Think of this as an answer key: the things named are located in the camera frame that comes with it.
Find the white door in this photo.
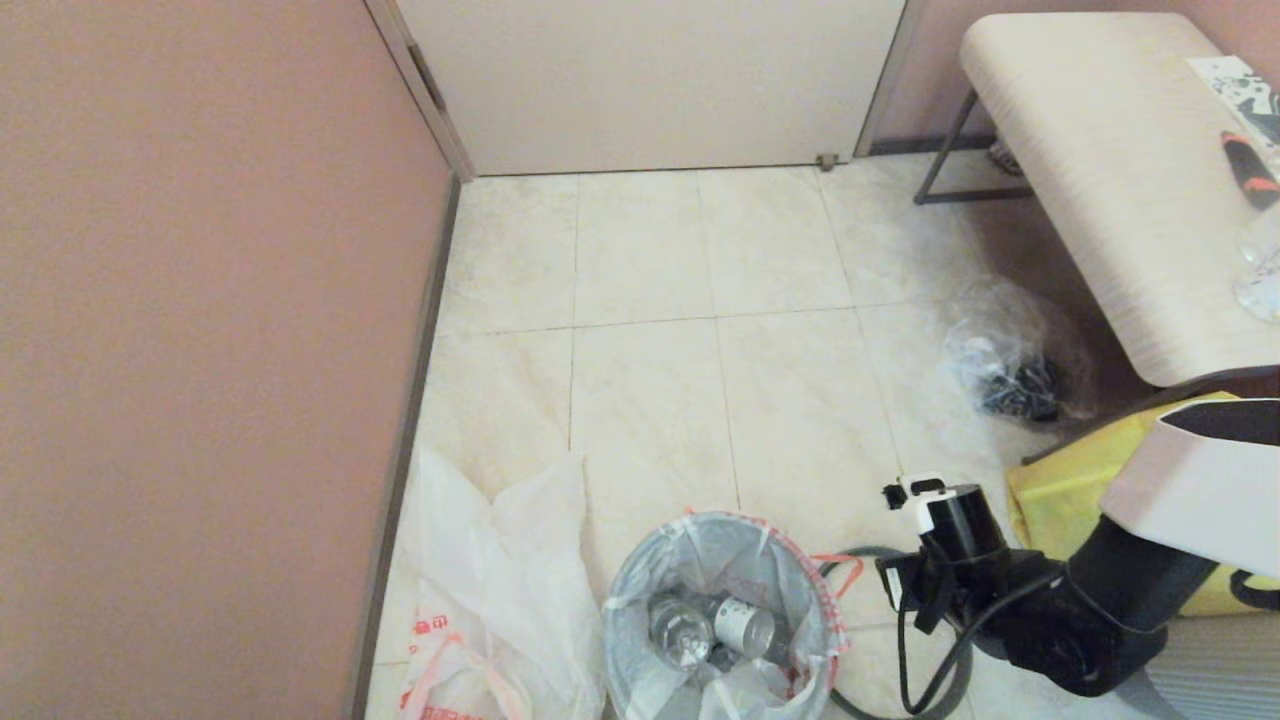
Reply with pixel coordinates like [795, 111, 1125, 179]
[395, 0, 909, 177]

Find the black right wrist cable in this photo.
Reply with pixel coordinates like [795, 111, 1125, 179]
[895, 565, 1066, 717]

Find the printed white paper sheet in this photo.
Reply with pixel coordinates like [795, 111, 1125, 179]
[1186, 55, 1280, 123]

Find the crumpled white plastic wrap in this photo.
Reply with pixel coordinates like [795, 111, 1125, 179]
[700, 665, 796, 720]

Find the grey baseboard strip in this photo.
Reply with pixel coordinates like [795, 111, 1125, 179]
[345, 172, 463, 720]

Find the white red-print plastic bag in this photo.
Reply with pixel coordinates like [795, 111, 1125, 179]
[385, 447, 606, 720]

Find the yellow fabric tote bag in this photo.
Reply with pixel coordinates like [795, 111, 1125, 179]
[1005, 392, 1280, 617]

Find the clear crumpled plastic bottle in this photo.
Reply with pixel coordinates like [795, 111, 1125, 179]
[1233, 205, 1280, 323]

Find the black orange tool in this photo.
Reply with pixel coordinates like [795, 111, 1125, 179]
[1218, 130, 1280, 211]

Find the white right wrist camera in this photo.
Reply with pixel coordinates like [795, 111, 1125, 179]
[883, 473, 963, 534]

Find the white wood-grain table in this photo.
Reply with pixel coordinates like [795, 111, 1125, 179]
[913, 12, 1280, 388]

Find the clear bag with black items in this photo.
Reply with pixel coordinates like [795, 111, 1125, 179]
[942, 275, 1098, 426]

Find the white bag with orange print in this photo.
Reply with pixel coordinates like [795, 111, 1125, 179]
[602, 510, 866, 720]

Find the grey ribbed bin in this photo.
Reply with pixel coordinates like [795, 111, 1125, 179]
[1140, 612, 1280, 720]

